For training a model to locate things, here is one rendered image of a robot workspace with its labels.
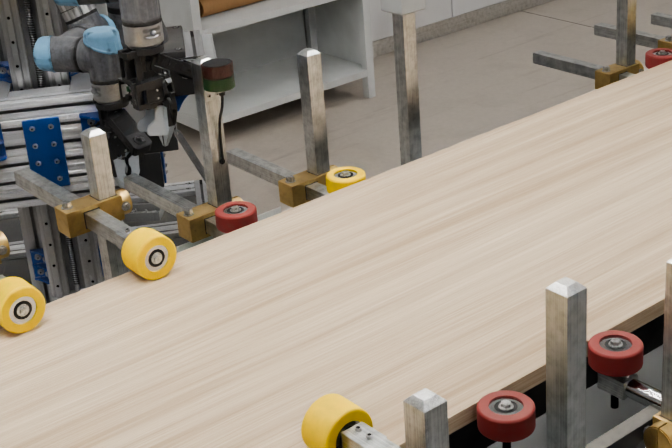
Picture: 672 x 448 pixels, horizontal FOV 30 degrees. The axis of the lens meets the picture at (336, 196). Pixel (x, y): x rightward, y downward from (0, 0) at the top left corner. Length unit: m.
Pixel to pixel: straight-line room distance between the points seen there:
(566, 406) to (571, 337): 0.09
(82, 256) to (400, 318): 1.50
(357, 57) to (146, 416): 4.01
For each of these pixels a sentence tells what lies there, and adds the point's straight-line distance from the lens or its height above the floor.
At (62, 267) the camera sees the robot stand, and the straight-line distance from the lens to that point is 3.35.
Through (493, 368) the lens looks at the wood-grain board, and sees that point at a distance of 1.85.
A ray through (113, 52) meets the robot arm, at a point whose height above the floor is 1.14.
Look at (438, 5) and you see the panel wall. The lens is 6.45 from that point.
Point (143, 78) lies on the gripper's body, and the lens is 2.43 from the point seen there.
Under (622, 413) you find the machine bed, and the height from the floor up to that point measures 0.72.
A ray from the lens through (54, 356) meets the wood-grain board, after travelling 2.01.
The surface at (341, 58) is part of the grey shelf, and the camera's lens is 5.79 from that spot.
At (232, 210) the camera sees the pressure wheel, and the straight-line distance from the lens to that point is 2.39.
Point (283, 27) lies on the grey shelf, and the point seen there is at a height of 0.28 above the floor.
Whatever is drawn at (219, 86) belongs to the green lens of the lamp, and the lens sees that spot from 2.36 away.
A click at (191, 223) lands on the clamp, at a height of 0.86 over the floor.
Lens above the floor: 1.88
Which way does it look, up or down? 24 degrees down
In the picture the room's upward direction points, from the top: 5 degrees counter-clockwise
